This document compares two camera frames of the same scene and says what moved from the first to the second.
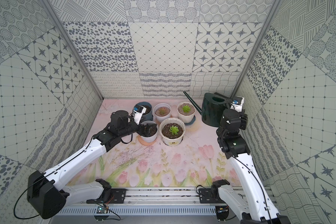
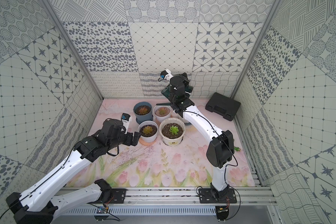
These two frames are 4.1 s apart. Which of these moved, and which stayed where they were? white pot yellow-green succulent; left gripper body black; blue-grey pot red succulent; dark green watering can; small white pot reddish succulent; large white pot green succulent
Moved: dark green watering can; left gripper body black
Stayed: large white pot green succulent; white pot yellow-green succulent; small white pot reddish succulent; blue-grey pot red succulent
